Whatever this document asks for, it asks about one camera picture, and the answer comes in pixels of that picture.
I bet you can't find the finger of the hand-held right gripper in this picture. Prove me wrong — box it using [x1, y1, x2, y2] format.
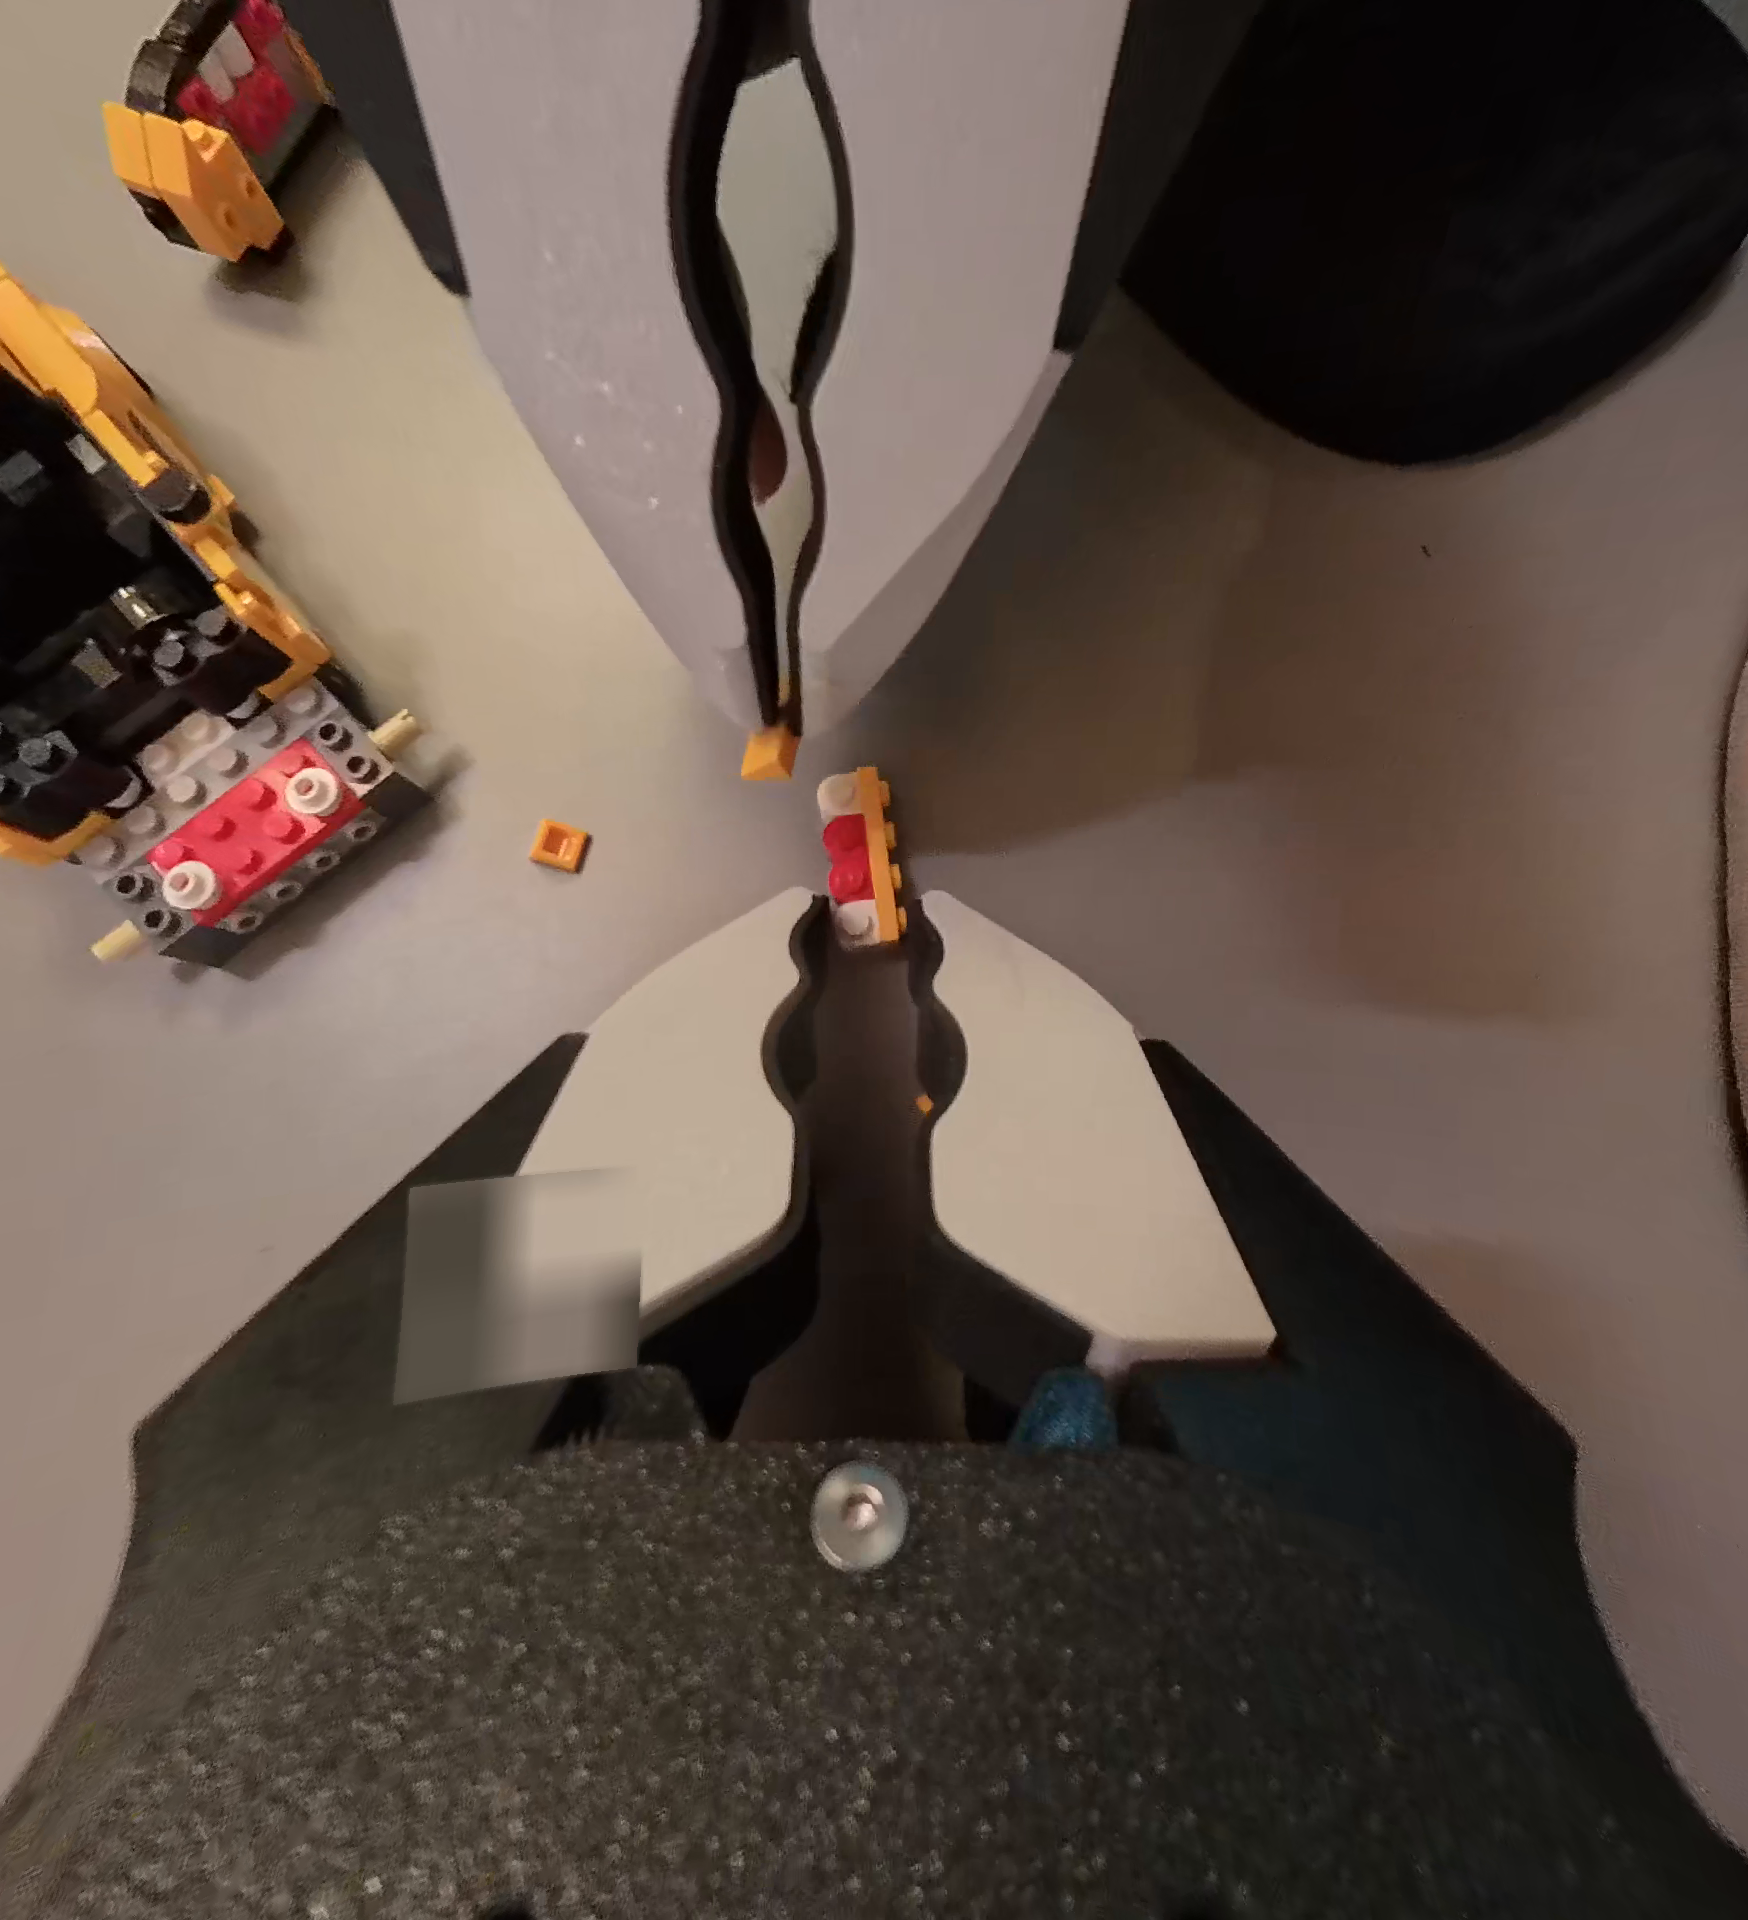
[395, 0, 774, 724]
[782, 0, 1134, 731]

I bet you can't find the orange lego frame piece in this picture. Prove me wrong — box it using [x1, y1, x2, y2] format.
[100, 0, 337, 264]

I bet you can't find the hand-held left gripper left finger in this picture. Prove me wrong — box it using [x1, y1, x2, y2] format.
[517, 889, 819, 1439]

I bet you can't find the orange and red lego assembly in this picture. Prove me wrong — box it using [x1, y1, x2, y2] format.
[813, 765, 909, 951]

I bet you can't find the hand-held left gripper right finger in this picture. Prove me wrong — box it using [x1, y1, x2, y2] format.
[913, 889, 1280, 1424]

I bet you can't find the yellow lego car model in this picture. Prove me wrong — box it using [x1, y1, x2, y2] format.
[0, 240, 432, 969]

